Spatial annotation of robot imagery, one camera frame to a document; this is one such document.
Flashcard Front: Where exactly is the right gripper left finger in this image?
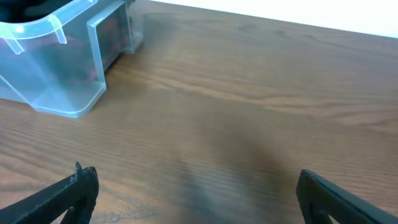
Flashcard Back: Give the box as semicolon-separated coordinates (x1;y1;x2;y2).
1;162;99;224

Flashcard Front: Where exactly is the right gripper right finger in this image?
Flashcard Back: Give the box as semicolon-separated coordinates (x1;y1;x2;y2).
296;169;397;224

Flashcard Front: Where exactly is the clear plastic storage bin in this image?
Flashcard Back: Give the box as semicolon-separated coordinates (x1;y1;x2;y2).
1;0;144;118

